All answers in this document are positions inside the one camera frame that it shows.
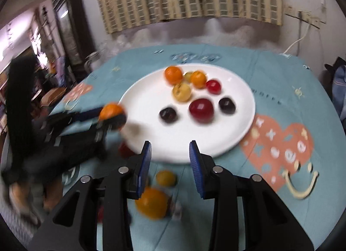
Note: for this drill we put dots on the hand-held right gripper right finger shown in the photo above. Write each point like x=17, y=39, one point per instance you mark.
x=195, y=169

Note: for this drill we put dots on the white wall socket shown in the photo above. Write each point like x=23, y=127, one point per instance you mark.
x=292, y=11
x=306, y=17
x=319, y=22

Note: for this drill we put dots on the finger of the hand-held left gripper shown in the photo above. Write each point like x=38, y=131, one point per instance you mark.
x=86, y=114
x=113, y=125

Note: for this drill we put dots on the white jug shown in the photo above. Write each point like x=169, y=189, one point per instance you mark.
x=93, y=60

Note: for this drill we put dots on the tan yellow round fruit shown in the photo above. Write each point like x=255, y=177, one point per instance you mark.
x=182, y=92

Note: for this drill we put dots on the dark wooden framed mirror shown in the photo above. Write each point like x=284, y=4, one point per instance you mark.
x=73, y=29

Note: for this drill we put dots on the large yellow-orange orange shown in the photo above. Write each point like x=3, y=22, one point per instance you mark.
x=152, y=203

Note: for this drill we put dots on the yellow-green round fruit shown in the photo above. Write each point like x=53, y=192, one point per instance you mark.
x=166, y=178

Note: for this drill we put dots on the shiny red tomato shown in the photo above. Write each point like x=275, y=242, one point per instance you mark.
x=213, y=86

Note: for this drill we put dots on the small red plum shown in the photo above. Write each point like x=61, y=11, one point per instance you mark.
x=125, y=150

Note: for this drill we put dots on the blue crumpled clothing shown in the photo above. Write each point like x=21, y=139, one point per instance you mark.
x=340, y=91

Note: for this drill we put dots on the teal printed tablecloth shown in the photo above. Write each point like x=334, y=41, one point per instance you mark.
x=270, y=105

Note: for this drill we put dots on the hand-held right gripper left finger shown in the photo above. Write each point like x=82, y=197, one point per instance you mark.
x=144, y=169

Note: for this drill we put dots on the dark purple plum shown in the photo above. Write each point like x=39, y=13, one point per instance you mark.
x=227, y=105
x=168, y=115

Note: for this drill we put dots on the person's left hand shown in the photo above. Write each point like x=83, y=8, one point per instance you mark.
x=17, y=195

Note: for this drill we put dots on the small orange tangerine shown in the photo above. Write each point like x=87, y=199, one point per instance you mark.
x=198, y=79

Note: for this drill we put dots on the black hat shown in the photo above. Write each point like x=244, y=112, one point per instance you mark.
x=336, y=65

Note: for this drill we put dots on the white oval plate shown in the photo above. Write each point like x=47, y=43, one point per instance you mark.
x=189, y=132

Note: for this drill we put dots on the small pale yellow fruit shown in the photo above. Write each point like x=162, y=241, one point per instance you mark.
x=188, y=76

